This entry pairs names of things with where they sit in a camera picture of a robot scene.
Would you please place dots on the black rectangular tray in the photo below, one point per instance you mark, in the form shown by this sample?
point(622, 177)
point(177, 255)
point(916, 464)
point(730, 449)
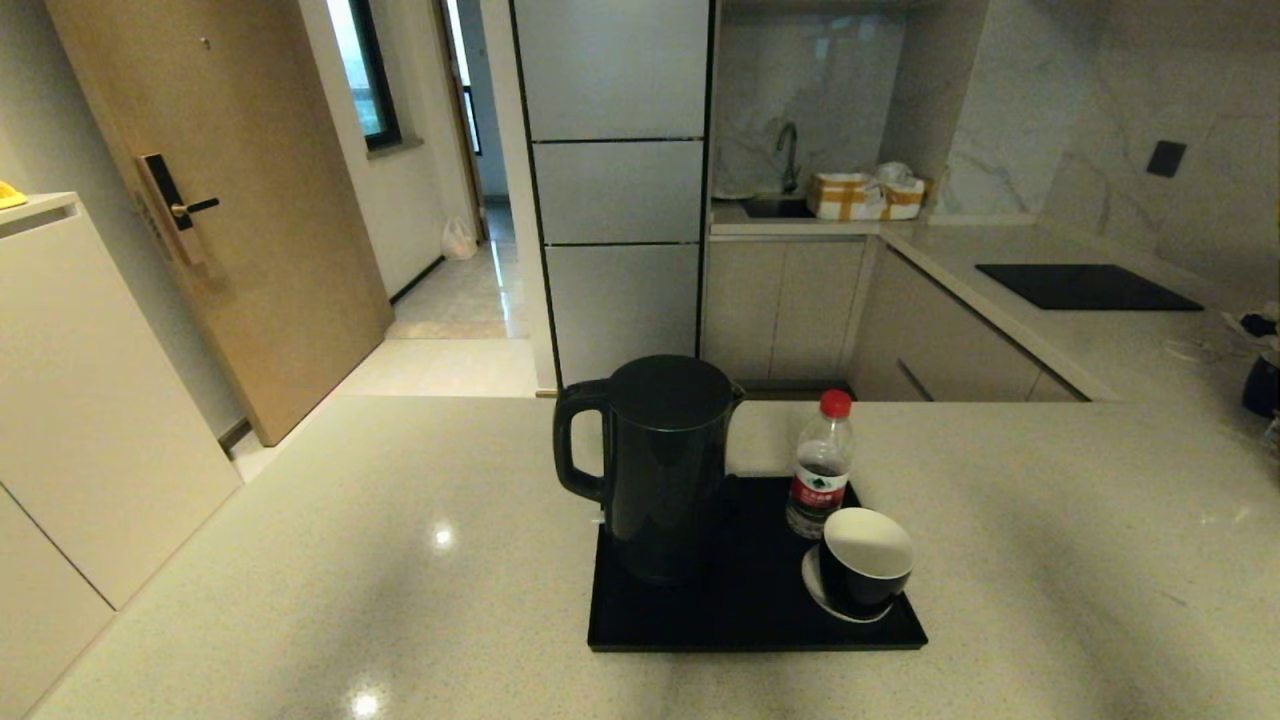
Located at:
point(740, 610)

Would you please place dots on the beige kitchen base cabinets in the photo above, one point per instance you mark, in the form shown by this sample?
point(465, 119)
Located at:
point(780, 310)

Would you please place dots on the tall grey refrigerator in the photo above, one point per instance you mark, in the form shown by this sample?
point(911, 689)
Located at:
point(620, 190)

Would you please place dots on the dark kitchen faucet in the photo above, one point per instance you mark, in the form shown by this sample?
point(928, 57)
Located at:
point(793, 165)

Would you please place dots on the kitchen sink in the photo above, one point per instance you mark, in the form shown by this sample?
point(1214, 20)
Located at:
point(775, 208)

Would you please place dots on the white side cabinet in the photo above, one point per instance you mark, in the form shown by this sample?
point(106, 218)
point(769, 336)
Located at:
point(90, 400)

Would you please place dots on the light wooden door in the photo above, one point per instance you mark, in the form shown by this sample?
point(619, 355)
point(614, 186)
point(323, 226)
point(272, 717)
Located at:
point(260, 250)

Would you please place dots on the small yellow object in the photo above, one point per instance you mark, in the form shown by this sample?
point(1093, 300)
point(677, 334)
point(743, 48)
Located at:
point(8, 195)

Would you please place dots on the white saucer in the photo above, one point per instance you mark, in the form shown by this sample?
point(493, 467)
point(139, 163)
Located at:
point(809, 585)

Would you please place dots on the dark-framed window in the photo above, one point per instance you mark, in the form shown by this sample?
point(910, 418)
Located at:
point(372, 70)

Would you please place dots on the small black gadget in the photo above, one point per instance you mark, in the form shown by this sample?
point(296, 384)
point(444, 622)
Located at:
point(1262, 324)

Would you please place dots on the black induction cooktop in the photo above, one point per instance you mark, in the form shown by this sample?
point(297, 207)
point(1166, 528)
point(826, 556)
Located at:
point(1085, 287)

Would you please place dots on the yellow checked cloth box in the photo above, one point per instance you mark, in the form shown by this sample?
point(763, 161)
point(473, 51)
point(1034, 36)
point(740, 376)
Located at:
point(905, 198)
point(840, 198)

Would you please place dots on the white plastic bag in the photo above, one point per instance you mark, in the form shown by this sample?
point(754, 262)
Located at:
point(459, 242)

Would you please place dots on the dark blue jar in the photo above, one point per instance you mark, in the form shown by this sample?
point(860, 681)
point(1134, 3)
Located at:
point(1264, 390)

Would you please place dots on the black cup white inside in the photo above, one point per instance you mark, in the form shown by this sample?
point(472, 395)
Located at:
point(860, 590)

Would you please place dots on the black electric kettle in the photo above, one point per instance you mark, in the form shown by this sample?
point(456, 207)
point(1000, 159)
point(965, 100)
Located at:
point(660, 470)

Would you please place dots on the dark wall socket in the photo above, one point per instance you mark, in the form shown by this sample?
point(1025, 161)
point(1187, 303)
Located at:
point(1166, 159)

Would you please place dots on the clear bottle red cap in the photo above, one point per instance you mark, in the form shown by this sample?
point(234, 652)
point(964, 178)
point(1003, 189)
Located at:
point(820, 490)

